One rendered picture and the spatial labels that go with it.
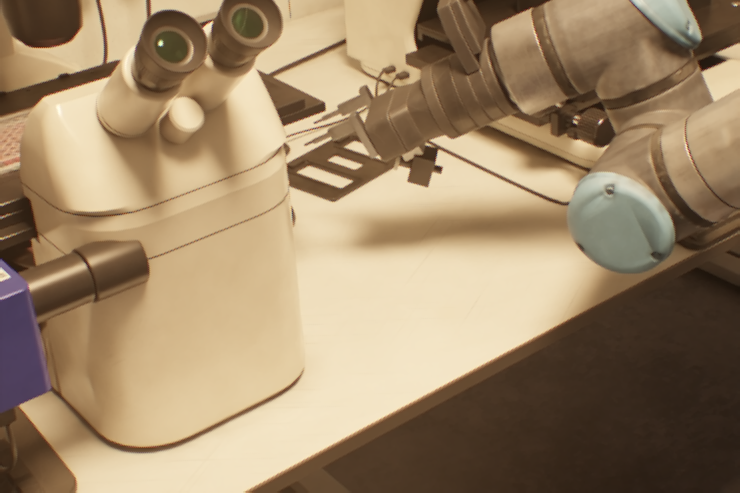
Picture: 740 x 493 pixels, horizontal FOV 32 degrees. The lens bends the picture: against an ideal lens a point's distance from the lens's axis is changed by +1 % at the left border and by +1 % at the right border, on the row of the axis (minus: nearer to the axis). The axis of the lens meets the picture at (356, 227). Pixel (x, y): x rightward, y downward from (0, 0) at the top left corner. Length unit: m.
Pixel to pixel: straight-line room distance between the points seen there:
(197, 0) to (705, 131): 1.02
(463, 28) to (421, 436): 1.22
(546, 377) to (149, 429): 1.43
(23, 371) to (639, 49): 0.59
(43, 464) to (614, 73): 0.59
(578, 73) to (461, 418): 1.24
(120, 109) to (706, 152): 0.45
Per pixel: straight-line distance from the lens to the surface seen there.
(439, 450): 2.26
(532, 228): 1.37
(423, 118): 1.21
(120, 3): 1.84
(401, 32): 1.67
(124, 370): 1.05
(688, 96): 1.19
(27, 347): 0.96
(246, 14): 0.93
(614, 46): 1.17
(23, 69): 1.38
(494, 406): 2.35
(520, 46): 1.18
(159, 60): 0.89
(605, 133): 1.41
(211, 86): 0.97
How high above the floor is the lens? 1.42
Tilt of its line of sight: 29 degrees down
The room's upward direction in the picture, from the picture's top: 4 degrees counter-clockwise
